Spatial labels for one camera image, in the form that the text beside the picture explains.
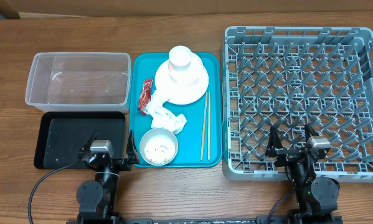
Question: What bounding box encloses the grey metal bowl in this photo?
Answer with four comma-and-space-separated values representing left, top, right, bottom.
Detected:
139, 128, 178, 167

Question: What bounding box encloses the white napkin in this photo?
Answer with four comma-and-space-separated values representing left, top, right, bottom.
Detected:
146, 90, 187, 134

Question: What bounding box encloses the clear plastic bin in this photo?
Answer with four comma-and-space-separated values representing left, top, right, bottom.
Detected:
25, 52, 132, 113

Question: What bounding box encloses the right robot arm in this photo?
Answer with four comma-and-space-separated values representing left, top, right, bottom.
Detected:
265, 124, 343, 224

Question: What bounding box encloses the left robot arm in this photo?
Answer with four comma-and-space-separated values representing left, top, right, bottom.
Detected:
76, 131, 140, 223

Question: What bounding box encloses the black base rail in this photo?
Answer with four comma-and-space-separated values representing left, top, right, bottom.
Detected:
67, 215, 343, 224

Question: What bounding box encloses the white round plate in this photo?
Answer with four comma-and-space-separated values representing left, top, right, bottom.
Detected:
154, 60, 209, 105

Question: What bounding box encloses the pink bowl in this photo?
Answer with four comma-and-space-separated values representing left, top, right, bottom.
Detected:
168, 53, 204, 86

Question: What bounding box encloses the white rice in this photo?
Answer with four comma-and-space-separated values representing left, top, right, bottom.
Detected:
144, 136, 176, 166

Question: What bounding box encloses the teal serving tray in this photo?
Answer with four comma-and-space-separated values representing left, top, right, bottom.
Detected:
129, 53, 223, 167

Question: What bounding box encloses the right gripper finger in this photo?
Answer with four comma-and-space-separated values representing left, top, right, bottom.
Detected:
304, 123, 319, 146
265, 126, 283, 157

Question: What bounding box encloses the red snack wrapper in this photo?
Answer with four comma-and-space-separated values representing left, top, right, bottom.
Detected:
138, 78, 153, 115

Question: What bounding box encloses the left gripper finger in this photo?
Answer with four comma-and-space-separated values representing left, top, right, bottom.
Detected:
78, 131, 97, 157
126, 130, 140, 165

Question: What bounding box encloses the white cup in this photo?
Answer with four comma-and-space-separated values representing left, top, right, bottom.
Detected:
168, 45, 192, 72

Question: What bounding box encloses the black plastic tray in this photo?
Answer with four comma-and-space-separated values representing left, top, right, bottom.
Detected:
34, 111, 125, 169

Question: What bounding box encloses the grey dishwasher rack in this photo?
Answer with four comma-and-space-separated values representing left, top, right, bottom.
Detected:
221, 26, 373, 183

